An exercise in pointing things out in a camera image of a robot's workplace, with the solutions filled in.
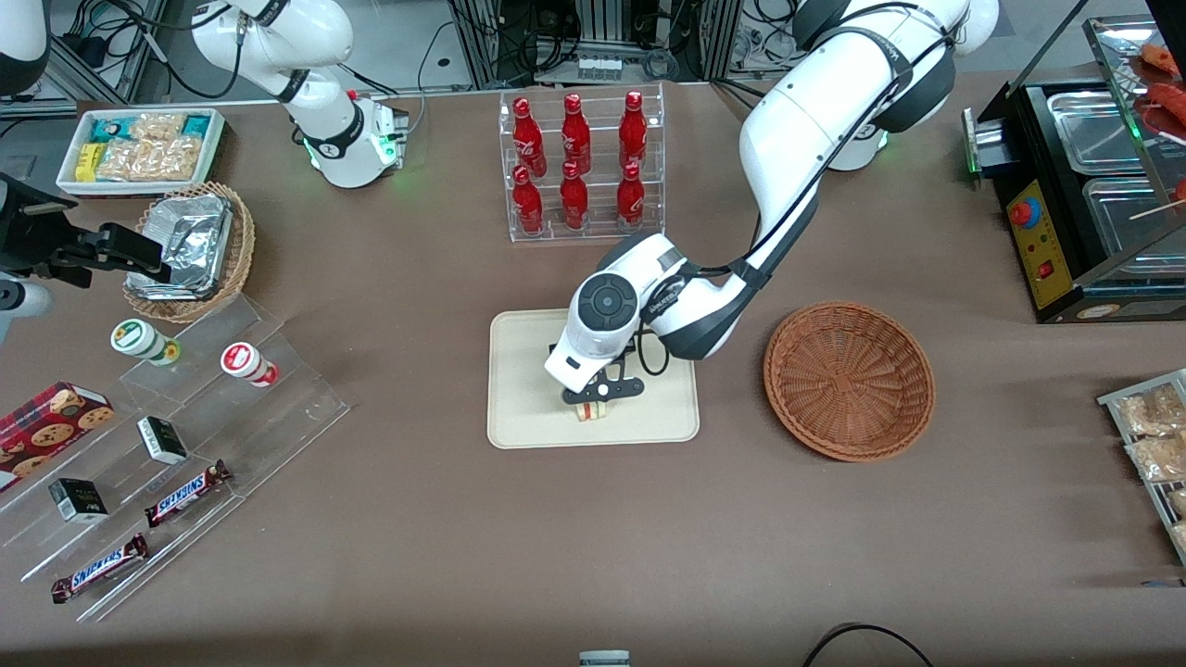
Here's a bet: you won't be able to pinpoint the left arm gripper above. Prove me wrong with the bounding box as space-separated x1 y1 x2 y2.
543 337 646 407

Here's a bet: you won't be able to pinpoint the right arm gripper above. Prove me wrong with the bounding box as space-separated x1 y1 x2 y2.
0 174 175 285

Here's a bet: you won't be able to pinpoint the cream plastic tray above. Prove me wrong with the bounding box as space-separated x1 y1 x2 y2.
487 308 700 450

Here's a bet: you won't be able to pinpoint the light wicker basket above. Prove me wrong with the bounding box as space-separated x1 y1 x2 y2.
122 181 257 324

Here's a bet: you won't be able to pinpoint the round brown wicker basket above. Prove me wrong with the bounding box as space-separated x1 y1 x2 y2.
763 301 937 462

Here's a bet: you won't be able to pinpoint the tray of packaged pastries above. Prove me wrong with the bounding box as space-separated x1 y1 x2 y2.
1097 368 1186 568

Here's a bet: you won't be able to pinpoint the stacked aluminium foil trays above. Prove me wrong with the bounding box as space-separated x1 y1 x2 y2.
126 193 233 300

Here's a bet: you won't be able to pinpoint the green lid cup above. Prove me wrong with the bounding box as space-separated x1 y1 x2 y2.
109 318 183 367

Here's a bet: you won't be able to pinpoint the clear cracker bag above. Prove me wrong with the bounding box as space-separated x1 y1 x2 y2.
96 138 202 183
130 112 187 145

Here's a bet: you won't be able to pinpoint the white rectangular snack bin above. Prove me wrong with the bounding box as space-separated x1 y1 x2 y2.
55 107 227 199

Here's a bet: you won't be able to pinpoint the red lid cup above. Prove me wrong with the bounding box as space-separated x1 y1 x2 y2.
220 341 280 388

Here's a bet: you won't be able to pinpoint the clear acrylic bottle rack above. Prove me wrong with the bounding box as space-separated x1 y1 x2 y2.
498 82 667 245

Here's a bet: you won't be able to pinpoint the red cookie box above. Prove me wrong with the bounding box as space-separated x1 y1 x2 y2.
0 381 117 493

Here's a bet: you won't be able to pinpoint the small black box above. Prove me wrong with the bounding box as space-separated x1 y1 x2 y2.
47 477 110 525
136 415 190 466

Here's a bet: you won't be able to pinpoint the red cola bottle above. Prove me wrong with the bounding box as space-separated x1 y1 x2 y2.
559 161 590 232
511 166 546 235
560 93 592 175
511 96 549 178
618 90 649 171
615 162 647 229

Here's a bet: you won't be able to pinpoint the clear acrylic stepped display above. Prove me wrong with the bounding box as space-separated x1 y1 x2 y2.
0 294 352 624

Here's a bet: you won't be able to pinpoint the Snickers chocolate bar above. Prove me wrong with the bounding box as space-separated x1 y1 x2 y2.
143 459 232 530
50 533 150 605

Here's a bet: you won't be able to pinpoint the black food warmer yellow panel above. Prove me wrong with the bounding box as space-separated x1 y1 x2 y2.
962 13 1186 324

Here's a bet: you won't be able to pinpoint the steel warmer pan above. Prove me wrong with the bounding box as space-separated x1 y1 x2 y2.
1046 90 1147 177
1081 175 1186 262

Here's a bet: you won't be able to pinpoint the black floor cable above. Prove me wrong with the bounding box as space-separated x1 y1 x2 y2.
801 623 938 667

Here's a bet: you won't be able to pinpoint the aluminium frame rack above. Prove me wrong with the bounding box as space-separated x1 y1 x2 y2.
448 0 744 90

